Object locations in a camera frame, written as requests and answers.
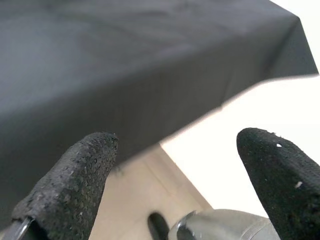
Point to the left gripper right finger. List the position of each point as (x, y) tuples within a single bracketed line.
[(285, 185)]

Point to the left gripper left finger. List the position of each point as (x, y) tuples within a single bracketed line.
[(67, 187)]

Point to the black left robot foot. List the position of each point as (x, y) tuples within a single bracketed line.
[(157, 227)]

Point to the black table cloth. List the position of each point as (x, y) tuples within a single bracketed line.
[(112, 62)]

